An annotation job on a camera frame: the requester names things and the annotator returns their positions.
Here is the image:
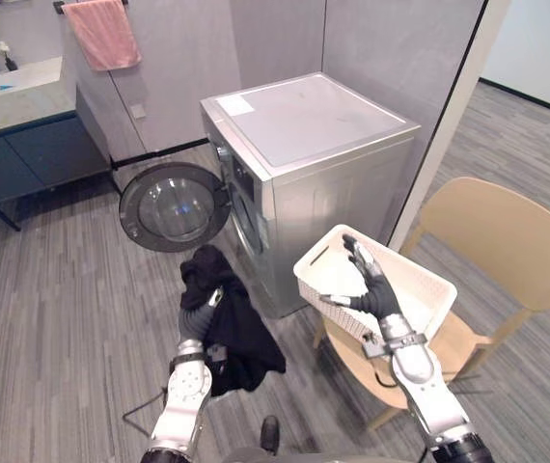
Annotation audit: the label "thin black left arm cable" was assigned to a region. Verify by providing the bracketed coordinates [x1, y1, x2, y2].
[122, 384, 173, 438]

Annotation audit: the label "pink towel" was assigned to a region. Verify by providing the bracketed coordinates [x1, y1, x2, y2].
[61, 0, 144, 73]

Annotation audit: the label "white sticker on washer lid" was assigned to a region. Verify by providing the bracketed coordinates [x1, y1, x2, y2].
[216, 93, 253, 117]

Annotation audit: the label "round glass washing machine door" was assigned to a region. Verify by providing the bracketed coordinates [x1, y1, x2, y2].
[119, 161, 232, 254]

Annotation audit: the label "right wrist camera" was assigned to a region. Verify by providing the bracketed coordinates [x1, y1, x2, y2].
[361, 331, 393, 360]

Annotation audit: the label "dark blue vanity cabinet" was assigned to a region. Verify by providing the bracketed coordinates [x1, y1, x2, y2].
[0, 86, 113, 232]

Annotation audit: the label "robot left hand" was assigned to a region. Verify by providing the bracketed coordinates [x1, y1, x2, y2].
[178, 285, 226, 345]

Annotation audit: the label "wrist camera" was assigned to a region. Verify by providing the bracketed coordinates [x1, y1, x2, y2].
[206, 342, 230, 375]
[361, 331, 393, 360]

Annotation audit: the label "black garment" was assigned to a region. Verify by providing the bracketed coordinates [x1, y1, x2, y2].
[179, 244, 288, 398]

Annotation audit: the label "black baseboard strip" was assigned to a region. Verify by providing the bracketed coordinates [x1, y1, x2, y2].
[109, 137, 209, 172]

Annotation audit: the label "white flowers in dark vase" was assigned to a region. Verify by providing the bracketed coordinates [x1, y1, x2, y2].
[0, 41, 19, 73]

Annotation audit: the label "white plastic laundry basket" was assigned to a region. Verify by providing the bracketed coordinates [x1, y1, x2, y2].
[292, 223, 459, 356]

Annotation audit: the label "beige wooden chair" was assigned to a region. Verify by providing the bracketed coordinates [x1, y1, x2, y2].
[313, 177, 550, 431]

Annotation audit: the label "black washer display panel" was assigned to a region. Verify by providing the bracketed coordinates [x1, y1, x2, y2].
[231, 157, 258, 200]

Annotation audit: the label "silver front-load washing machine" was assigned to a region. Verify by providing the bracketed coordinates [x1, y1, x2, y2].
[200, 71, 423, 319]

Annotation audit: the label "pale stone sink counter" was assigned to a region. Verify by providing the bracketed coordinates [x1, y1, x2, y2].
[0, 56, 78, 142]

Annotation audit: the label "black towel rail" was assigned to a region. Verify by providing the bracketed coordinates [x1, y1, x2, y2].
[52, 0, 131, 15]

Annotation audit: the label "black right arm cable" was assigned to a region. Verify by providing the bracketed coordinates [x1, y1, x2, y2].
[373, 359, 399, 390]

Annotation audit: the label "robot left dark foot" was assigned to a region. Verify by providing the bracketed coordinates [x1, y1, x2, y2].
[260, 415, 282, 455]

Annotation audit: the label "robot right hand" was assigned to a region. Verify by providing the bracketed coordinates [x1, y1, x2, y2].
[320, 233, 402, 321]

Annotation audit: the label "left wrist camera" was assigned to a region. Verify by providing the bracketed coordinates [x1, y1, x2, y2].
[206, 342, 230, 375]

